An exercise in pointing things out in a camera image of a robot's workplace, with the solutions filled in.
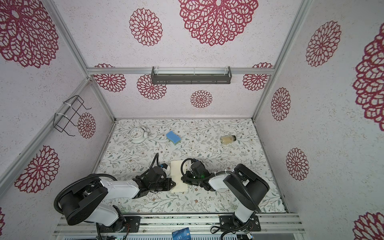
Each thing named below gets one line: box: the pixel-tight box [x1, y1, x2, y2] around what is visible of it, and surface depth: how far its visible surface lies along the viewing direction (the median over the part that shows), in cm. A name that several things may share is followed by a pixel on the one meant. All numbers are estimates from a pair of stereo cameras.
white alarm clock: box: [129, 126, 151, 144], surface depth 108 cm
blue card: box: [172, 227, 192, 240], surface depth 73 cm
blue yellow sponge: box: [166, 130, 182, 146], surface depth 111 cm
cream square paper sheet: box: [170, 160, 188, 193], surface depth 89 cm
